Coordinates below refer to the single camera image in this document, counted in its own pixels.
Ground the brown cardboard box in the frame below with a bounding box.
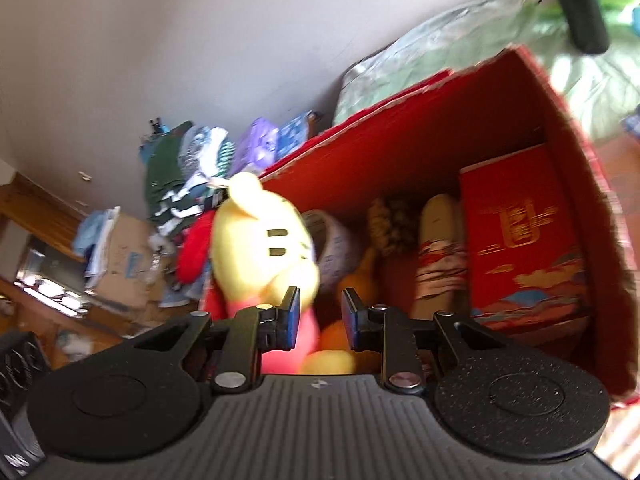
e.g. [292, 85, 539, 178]
[86, 208, 157, 310]

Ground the pile of clothes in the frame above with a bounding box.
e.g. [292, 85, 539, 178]
[139, 118, 235, 307]

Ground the blue patterned tissue pack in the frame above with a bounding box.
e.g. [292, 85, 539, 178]
[276, 110, 320, 160]

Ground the red gift box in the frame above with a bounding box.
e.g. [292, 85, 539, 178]
[460, 145, 587, 332]

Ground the yellow bear plush red shirt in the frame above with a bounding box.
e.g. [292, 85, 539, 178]
[209, 172, 357, 375]

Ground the black thermos bottle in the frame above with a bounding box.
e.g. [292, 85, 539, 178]
[559, 0, 610, 55]

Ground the red cardboard box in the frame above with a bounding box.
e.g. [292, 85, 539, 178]
[262, 47, 639, 399]

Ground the red plush item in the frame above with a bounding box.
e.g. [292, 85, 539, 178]
[176, 210, 216, 284]

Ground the purple tissue pack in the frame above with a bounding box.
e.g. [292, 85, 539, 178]
[230, 117, 279, 176]

